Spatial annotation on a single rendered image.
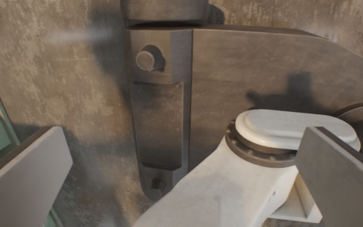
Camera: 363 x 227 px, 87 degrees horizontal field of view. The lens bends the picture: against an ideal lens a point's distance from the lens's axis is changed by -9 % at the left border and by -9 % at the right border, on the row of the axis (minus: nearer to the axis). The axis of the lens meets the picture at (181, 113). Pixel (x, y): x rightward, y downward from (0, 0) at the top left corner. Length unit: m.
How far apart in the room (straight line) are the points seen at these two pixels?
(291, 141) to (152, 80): 0.28
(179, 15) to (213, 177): 0.30
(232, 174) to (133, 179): 0.71
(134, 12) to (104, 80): 0.36
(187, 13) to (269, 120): 0.25
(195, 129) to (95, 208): 0.90
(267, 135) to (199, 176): 0.12
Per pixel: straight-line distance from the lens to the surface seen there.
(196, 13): 0.45
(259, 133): 0.35
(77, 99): 0.86
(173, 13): 0.43
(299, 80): 0.49
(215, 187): 0.30
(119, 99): 0.76
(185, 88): 0.46
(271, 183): 0.33
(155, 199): 0.70
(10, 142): 1.26
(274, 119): 0.38
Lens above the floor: 0.61
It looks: 60 degrees down
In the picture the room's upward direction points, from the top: 158 degrees counter-clockwise
